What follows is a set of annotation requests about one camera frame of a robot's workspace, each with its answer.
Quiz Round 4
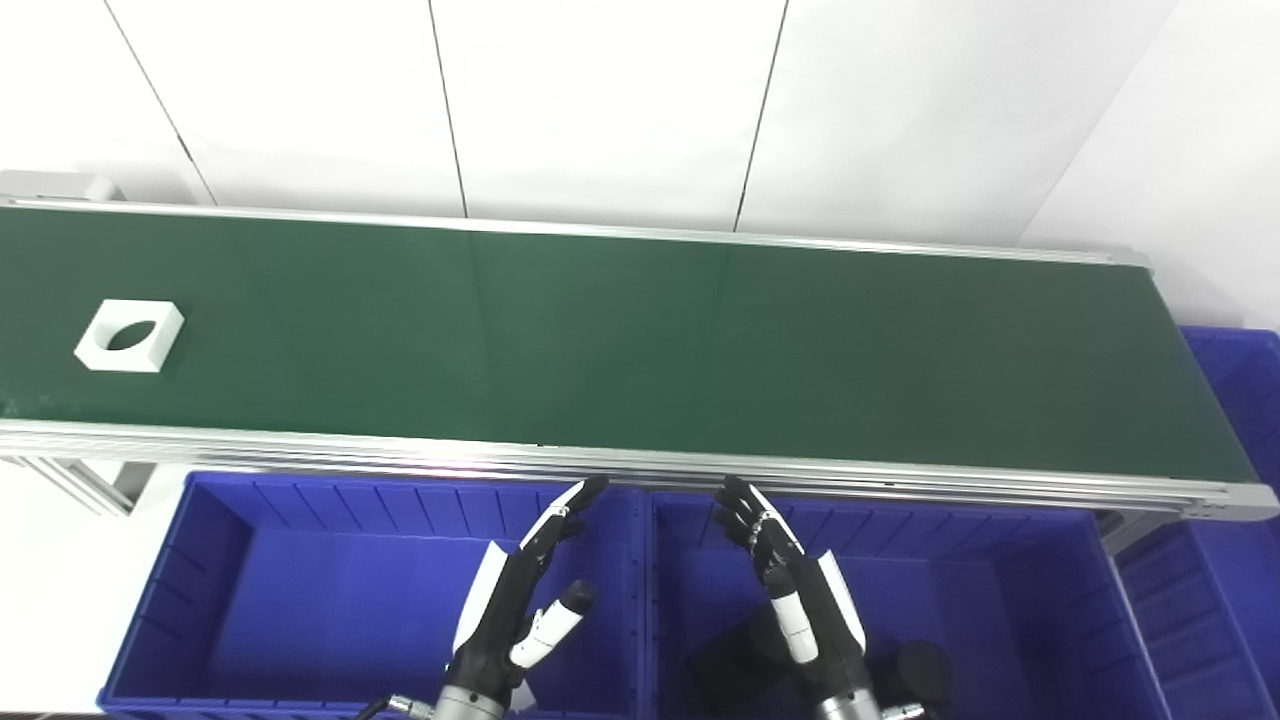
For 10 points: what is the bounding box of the blue plastic bin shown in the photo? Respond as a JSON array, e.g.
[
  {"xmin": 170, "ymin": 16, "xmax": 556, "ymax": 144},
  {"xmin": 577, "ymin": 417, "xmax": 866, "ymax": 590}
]
[
  {"xmin": 640, "ymin": 490, "xmax": 1171, "ymax": 720},
  {"xmin": 1115, "ymin": 325, "xmax": 1280, "ymax": 720},
  {"xmin": 97, "ymin": 472, "xmax": 651, "ymax": 720}
]

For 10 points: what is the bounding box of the aluminium conveyor leg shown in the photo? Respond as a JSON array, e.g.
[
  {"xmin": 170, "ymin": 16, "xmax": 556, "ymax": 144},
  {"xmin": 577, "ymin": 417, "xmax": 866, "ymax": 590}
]
[{"xmin": 0, "ymin": 455, "xmax": 156, "ymax": 518}]

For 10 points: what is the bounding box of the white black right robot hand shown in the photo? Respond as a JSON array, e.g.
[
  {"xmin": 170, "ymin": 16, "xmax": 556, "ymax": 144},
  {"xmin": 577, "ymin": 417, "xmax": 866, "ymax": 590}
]
[{"xmin": 712, "ymin": 475, "xmax": 871, "ymax": 701}]

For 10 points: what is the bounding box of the grey conveyor motor box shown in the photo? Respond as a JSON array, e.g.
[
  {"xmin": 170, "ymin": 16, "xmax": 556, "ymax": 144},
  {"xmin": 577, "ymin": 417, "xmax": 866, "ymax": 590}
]
[{"xmin": 0, "ymin": 170, "xmax": 126, "ymax": 204}]

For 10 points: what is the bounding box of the white square part with hole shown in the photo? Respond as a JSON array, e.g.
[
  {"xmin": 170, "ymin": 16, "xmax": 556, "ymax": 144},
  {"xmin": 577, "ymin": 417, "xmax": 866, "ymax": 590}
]
[{"xmin": 74, "ymin": 299, "xmax": 186, "ymax": 373}]

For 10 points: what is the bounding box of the green conveyor belt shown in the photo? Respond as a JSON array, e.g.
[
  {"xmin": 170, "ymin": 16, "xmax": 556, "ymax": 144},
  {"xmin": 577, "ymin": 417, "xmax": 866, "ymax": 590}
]
[
  {"xmin": 0, "ymin": 205, "xmax": 1259, "ymax": 483},
  {"xmin": 0, "ymin": 198, "xmax": 1280, "ymax": 523}
]

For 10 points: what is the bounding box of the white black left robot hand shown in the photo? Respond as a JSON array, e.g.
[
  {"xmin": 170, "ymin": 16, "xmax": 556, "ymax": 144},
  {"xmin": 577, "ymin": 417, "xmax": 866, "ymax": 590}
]
[{"xmin": 445, "ymin": 475, "xmax": 611, "ymax": 701}]

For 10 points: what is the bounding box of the black cylinder part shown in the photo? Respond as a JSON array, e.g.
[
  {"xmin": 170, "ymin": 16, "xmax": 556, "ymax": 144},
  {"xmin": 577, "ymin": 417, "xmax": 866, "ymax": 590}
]
[{"xmin": 880, "ymin": 640, "xmax": 956, "ymax": 716}]

